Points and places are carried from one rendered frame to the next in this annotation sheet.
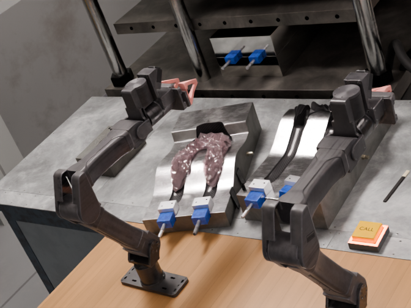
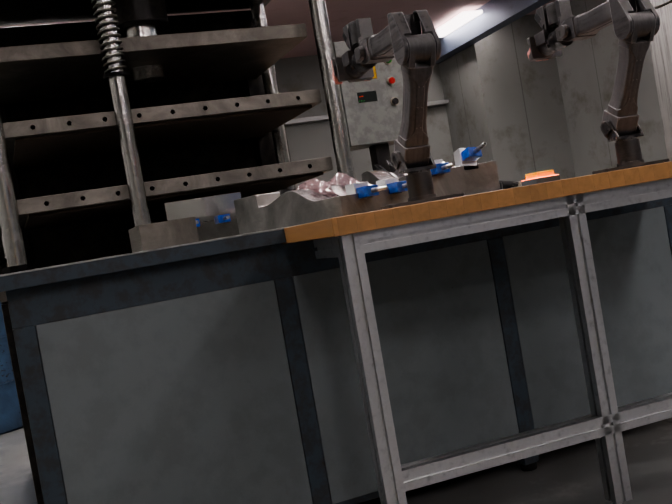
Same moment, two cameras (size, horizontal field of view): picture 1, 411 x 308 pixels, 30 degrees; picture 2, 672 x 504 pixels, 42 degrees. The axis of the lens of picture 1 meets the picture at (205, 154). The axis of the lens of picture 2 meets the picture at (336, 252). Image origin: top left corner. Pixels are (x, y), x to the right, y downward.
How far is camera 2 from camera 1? 2.73 m
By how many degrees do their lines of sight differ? 66
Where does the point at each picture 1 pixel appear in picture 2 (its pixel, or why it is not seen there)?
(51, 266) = (77, 413)
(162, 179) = (309, 194)
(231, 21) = (194, 180)
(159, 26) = (93, 196)
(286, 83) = not seen: hidden behind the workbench
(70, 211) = (423, 38)
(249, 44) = (215, 204)
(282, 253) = (643, 16)
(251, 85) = not seen: hidden behind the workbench
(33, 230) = (72, 333)
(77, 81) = not seen: outside the picture
